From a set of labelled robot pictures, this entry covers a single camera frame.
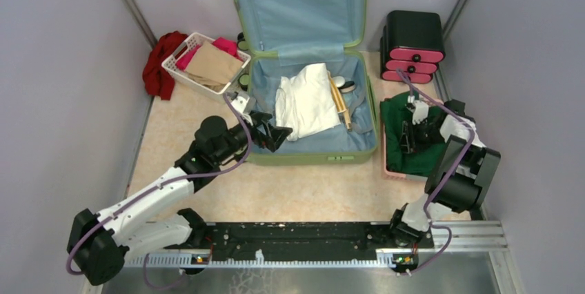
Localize round white black item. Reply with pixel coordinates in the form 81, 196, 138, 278
332, 76, 356, 94

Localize tan folded cloth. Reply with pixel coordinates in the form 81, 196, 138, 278
184, 42, 243, 90

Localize dark green garment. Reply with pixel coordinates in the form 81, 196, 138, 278
379, 91, 451, 177

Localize pink folded cloth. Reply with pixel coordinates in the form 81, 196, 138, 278
176, 37, 242, 70

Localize white garment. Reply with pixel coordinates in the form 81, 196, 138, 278
275, 63, 341, 142

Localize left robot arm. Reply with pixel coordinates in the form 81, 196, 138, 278
66, 111, 293, 286

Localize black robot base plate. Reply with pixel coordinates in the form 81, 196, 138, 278
173, 222, 413, 262

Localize red cloth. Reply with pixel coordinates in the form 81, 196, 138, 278
142, 31, 188, 101

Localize wooden stick bundle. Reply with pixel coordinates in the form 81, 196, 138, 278
328, 72, 353, 131

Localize pink plastic basket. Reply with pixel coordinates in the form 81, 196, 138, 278
381, 96, 444, 182

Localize aluminium frame rail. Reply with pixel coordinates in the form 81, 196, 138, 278
125, 221, 508, 269

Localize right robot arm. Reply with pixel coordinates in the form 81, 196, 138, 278
386, 97, 501, 247

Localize green hard-shell suitcase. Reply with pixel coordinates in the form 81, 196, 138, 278
234, 0, 379, 166

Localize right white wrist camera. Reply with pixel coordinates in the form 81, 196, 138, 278
406, 95, 430, 125

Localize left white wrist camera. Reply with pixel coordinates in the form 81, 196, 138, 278
224, 92, 256, 117

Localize black pink drawer cabinet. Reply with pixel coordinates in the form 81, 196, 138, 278
379, 10, 446, 84

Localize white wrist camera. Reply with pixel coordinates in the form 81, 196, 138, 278
406, 95, 430, 125
224, 92, 256, 117

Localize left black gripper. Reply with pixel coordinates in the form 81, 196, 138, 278
215, 110, 293, 164

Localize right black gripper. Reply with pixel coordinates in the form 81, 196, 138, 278
396, 119, 446, 154

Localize white plastic basket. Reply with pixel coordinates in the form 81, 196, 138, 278
162, 32, 251, 101

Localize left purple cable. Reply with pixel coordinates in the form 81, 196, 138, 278
65, 92, 255, 292

